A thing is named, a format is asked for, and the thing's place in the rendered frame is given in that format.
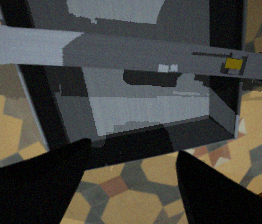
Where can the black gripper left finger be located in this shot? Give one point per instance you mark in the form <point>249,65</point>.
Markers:
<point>38,190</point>

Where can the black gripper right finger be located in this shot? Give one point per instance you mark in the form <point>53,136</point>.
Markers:
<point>209,197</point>

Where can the dark grey rectangular tray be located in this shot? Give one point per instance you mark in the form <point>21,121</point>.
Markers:
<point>132,115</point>

